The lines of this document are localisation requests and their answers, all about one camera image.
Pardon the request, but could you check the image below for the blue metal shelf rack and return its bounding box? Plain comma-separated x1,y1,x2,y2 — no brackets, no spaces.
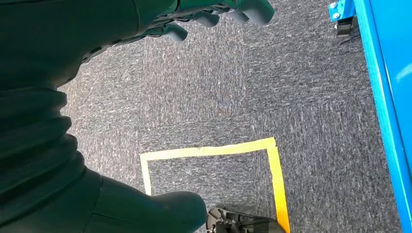
328,0,412,233

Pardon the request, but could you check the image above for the ribbed grey left arm sleeve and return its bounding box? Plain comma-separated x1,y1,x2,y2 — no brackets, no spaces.
0,84,104,233

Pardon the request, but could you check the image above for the yellow floor tape square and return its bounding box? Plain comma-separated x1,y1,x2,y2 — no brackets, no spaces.
140,137,291,233

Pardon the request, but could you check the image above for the black robot left foot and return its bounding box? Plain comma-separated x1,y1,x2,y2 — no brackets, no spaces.
206,207,286,233

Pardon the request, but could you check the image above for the black rack caster wheel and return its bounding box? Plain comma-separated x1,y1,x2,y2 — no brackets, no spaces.
334,16,355,37

